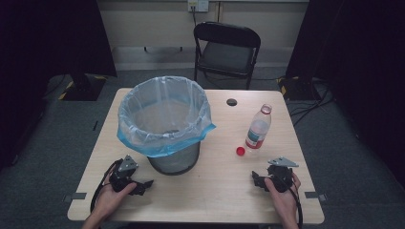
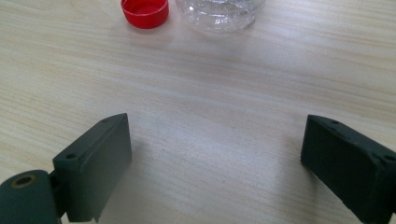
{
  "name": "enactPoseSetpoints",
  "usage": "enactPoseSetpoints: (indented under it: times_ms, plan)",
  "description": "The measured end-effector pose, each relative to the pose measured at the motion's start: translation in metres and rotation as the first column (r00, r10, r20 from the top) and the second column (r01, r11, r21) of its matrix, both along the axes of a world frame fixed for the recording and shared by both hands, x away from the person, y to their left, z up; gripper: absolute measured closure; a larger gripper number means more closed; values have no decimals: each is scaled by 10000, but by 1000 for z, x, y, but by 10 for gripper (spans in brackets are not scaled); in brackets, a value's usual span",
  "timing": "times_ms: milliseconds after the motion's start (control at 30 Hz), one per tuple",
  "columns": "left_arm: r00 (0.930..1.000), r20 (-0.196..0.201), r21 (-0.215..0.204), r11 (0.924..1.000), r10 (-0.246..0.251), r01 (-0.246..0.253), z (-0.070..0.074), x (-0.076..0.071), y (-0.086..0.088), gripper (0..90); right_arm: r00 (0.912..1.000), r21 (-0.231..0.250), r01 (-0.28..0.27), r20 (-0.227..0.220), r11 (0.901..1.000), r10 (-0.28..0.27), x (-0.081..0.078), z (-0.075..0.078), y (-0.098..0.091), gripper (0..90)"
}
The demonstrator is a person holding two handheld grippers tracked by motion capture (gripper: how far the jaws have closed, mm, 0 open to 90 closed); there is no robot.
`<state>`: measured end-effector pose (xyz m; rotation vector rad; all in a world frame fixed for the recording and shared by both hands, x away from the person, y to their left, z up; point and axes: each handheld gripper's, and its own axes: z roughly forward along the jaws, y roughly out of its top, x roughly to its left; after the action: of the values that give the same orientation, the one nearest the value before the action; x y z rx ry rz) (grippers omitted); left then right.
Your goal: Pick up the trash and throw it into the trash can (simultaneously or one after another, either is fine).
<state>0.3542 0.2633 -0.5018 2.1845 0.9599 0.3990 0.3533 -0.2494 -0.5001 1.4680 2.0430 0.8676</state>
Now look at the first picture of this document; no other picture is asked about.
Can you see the white wall socket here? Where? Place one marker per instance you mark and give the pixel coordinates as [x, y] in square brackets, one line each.
[198, 5]

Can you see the person's left hand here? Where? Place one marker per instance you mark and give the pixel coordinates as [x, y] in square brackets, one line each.
[110, 200]

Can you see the black folding chair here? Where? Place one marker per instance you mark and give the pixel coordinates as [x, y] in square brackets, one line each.
[227, 57]

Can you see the translucent blue bin liner bag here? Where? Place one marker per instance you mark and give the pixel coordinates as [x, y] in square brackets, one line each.
[153, 140]

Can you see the clear plastic bottle red label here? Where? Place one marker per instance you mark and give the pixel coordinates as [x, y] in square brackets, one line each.
[257, 133]

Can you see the black stand base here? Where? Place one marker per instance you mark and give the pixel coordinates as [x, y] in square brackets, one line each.
[81, 87]
[297, 89]

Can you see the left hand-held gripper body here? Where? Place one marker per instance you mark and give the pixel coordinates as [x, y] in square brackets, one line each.
[122, 178]

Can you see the dark curtain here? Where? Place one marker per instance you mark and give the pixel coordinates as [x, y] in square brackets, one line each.
[359, 63]
[47, 38]

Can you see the small dark floor object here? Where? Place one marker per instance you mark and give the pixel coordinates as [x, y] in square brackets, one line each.
[95, 125]

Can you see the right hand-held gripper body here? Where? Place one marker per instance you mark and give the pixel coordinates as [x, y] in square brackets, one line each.
[281, 176]

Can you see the grey mesh trash bin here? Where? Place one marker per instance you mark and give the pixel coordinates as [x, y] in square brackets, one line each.
[175, 162]

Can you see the person's right hand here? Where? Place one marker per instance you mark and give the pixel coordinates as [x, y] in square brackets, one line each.
[285, 202]

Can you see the grey tape strip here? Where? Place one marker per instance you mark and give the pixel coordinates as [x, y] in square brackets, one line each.
[74, 197]
[315, 196]

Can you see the red bottle cap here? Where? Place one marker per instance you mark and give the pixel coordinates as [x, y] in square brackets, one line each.
[240, 151]

